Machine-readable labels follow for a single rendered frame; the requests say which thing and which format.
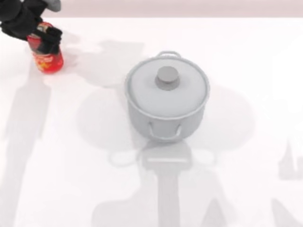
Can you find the red soup can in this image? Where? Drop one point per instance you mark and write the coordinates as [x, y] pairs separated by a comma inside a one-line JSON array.
[[50, 62]]

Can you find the grey pot lid with knob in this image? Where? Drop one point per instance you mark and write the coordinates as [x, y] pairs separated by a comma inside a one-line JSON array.
[[166, 87]]

